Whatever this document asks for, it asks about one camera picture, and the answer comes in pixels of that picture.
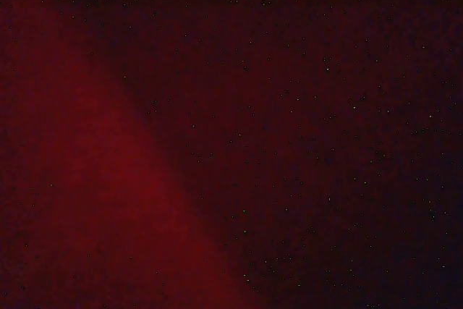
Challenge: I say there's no red t-shirt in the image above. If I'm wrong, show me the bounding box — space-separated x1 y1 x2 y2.
0 0 463 309

